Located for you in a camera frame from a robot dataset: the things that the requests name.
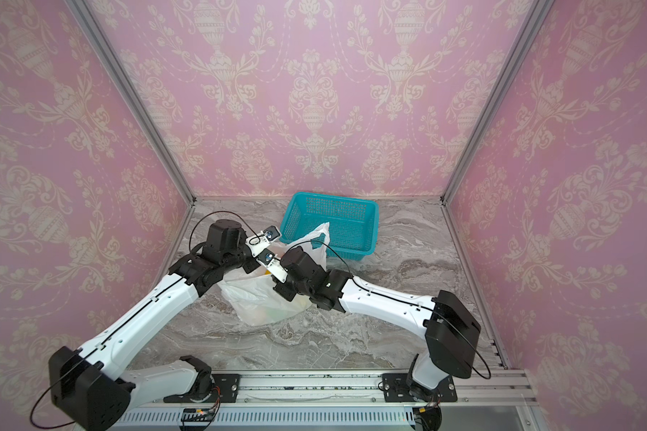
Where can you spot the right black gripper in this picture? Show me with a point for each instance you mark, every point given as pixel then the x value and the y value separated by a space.
pixel 283 290

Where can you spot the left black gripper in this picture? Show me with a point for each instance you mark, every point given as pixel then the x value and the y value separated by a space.
pixel 252 265

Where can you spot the white plastic bag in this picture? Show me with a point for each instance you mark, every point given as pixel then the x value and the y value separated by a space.
pixel 253 296

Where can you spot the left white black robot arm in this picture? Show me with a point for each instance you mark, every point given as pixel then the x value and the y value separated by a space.
pixel 93 385

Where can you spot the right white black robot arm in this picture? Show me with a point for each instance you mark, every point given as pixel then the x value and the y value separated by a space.
pixel 450 331

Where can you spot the teal plastic basket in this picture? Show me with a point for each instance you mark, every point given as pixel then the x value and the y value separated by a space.
pixel 353 223

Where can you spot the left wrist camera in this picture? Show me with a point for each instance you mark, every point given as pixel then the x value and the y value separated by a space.
pixel 260 242

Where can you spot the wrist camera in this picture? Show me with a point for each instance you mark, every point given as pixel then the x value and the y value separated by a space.
pixel 269 260
pixel 260 242

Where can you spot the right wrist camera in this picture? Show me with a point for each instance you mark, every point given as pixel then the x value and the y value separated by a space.
pixel 269 260

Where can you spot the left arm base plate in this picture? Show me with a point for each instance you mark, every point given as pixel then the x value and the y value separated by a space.
pixel 225 388

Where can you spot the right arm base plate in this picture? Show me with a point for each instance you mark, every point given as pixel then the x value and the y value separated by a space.
pixel 401 388

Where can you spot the aluminium front rail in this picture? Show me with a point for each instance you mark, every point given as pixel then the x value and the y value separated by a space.
pixel 347 400

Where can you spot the left aluminium corner post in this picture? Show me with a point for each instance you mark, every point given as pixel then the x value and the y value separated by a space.
pixel 113 65

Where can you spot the aluminium corner post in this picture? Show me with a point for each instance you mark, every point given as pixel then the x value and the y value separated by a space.
pixel 513 62
pixel 113 65

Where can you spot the right aluminium corner post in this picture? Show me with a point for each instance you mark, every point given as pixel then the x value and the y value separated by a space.
pixel 513 62

